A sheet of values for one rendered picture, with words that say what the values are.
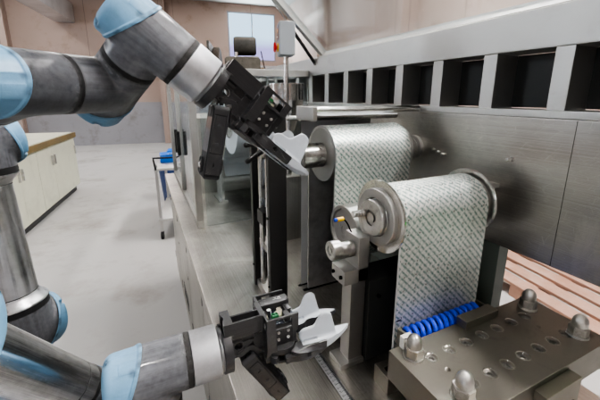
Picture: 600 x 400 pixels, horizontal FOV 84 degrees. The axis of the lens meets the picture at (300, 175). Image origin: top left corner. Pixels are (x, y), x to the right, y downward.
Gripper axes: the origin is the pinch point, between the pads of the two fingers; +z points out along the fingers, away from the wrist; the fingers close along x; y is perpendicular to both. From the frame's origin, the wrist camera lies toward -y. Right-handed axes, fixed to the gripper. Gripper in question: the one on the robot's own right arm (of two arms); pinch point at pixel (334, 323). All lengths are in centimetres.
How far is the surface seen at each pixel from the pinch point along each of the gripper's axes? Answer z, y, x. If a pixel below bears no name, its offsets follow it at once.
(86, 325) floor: -75, -109, 189
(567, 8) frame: 46, 55, -4
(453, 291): 29.6, -1.7, -0.2
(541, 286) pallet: 229, -98, 79
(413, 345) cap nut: 11.5, -2.7, -7.7
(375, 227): 11.5, 14.6, 4.4
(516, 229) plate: 46.0, 10.4, -1.7
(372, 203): 11.5, 19.1, 5.6
